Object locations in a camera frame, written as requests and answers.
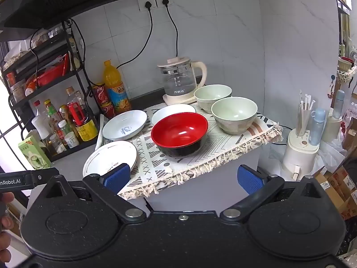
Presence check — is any bundle of white straws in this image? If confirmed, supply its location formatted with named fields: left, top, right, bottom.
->
left=296, top=90, right=316, bottom=137

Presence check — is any blue thermos bottle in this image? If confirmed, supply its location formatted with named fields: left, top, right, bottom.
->
left=309, top=108, right=327, bottom=146

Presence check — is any red plastic container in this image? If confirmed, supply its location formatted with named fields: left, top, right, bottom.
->
left=26, top=61, right=66, bottom=88

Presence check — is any pale green bowl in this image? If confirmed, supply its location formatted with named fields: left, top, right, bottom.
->
left=194, top=84, right=232, bottom=114
left=211, top=96, right=258, bottom=135

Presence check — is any cardboard box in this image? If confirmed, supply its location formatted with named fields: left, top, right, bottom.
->
left=315, top=172, right=349, bottom=210

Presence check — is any small white jar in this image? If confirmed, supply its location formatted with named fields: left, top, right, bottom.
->
left=65, top=132, right=80, bottom=148

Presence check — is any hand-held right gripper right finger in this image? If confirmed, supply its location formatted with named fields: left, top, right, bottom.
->
left=220, top=165, right=328, bottom=223

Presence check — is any red drink can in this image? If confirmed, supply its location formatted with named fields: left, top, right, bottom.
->
left=100, top=102, right=115, bottom=118
left=92, top=83, right=110, bottom=105

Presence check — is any red and black bowl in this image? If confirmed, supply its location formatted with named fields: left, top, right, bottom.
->
left=151, top=113, right=209, bottom=157

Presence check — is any oil bottle with yellow label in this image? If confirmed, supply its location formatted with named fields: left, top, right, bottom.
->
left=65, top=87, right=99, bottom=142

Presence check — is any light blue bottle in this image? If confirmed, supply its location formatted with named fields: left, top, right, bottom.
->
left=333, top=89, right=345, bottom=119

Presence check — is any black range hood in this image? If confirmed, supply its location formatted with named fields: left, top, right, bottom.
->
left=0, top=0, right=157, bottom=40

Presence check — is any glass kettle with cream handle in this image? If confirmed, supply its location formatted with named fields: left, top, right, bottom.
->
left=157, top=57, right=207, bottom=97

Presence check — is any cream kettle base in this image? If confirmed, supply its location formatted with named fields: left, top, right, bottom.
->
left=162, top=91, right=197, bottom=105

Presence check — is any patterned fringed tablecloth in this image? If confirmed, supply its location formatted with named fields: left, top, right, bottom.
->
left=95, top=100, right=283, bottom=201

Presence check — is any black metal rack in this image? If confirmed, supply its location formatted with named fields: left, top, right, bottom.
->
left=0, top=19, right=102, bottom=162

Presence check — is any white plastic bag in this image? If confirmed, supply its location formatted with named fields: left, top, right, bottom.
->
left=318, top=141, right=349, bottom=174

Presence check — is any cream countertop appliance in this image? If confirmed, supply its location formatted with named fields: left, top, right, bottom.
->
left=282, top=128, right=320, bottom=180

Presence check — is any black kettle power cable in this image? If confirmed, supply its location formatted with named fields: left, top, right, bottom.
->
left=162, top=0, right=179, bottom=58

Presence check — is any row of spice jars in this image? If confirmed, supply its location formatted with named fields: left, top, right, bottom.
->
left=29, top=25, right=69, bottom=49

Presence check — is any white plate with blue print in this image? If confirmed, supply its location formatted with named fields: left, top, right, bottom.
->
left=102, top=110, right=148, bottom=141

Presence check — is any orange juice bottle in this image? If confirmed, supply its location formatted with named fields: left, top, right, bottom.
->
left=103, top=60, right=132, bottom=115

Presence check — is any person's left hand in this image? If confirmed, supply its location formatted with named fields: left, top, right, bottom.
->
left=0, top=192, right=15, bottom=255

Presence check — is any glass shaker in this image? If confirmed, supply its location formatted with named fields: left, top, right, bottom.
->
left=48, top=134, right=67, bottom=155

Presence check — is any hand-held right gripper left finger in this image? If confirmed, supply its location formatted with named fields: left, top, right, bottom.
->
left=42, top=163, right=146, bottom=224

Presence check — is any white bowl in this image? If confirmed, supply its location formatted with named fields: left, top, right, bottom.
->
left=151, top=104, right=196, bottom=126

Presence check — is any green label sauce bottle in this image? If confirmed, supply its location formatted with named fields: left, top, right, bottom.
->
left=44, top=99, right=64, bottom=129

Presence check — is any green carton box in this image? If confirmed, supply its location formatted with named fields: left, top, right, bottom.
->
left=18, top=135, right=51, bottom=169

